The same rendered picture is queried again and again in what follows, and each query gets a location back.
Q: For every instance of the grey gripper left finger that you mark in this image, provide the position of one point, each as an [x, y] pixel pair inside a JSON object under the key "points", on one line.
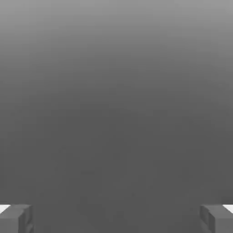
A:
{"points": [[12, 220]]}

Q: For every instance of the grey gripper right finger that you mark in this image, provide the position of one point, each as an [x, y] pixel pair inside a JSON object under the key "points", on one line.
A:
{"points": [[218, 220]]}

